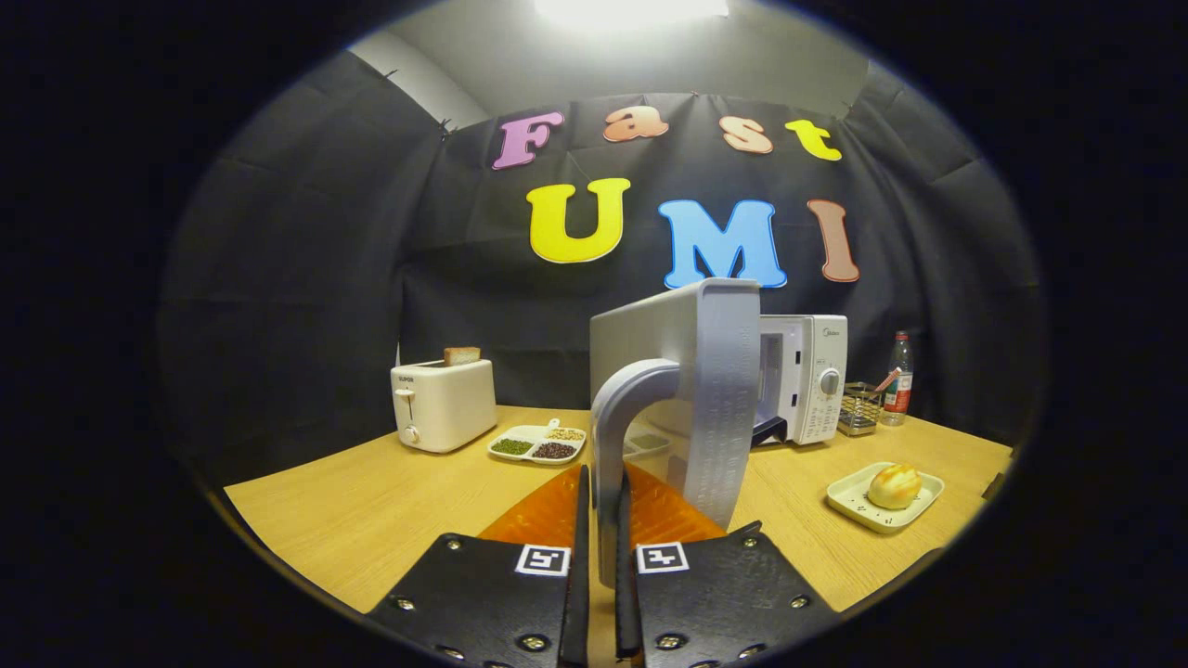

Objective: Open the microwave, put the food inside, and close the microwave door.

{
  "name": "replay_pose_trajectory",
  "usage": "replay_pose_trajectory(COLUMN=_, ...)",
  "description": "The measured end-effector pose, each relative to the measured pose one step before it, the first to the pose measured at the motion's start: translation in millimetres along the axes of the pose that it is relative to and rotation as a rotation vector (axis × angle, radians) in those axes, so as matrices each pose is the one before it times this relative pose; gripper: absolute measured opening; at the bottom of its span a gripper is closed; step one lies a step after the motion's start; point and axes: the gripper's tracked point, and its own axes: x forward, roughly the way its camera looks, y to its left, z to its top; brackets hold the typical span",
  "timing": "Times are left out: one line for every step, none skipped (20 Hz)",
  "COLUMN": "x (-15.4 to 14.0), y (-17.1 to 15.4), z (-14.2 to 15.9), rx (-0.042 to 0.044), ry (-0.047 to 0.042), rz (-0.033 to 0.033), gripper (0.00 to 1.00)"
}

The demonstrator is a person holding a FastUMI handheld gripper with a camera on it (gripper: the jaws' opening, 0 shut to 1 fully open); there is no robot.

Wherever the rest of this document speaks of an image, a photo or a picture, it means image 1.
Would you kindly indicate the cream square plate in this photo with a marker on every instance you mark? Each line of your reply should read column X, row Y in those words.
column 849, row 501

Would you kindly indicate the white microwave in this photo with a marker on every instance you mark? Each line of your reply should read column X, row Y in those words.
column 724, row 371

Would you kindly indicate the red white striped straw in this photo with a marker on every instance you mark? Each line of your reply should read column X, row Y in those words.
column 886, row 380

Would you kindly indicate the red label plastic bottle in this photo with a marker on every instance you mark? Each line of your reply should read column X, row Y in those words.
column 897, row 390

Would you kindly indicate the golden bread bun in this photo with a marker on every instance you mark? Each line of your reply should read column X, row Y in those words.
column 896, row 487

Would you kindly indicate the toast slice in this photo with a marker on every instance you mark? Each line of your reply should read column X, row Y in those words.
column 462, row 355

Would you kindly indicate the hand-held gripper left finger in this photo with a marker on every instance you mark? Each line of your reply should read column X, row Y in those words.
column 580, row 594

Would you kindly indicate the cream toaster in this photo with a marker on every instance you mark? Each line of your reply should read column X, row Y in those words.
column 445, row 408

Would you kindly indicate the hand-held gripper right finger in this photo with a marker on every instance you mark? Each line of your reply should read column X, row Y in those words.
column 626, row 612

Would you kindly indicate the divided white bean dish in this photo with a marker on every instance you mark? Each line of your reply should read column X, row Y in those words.
column 538, row 438

